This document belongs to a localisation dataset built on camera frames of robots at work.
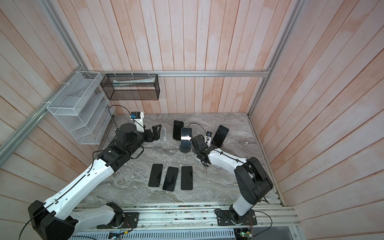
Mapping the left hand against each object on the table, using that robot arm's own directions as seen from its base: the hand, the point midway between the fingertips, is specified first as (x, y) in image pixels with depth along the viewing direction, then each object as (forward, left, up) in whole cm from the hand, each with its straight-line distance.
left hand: (153, 128), depth 73 cm
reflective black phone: (+10, -16, -22) cm, 29 cm away
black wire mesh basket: (+44, +24, -6) cm, 50 cm away
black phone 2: (+10, -38, -20) cm, 44 cm away
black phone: (+17, -10, -17) cm, 26 cm away
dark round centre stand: (+6, -15, -31) cm, 35 cm away
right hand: (+4, -26, -23) cm, 35 cm away
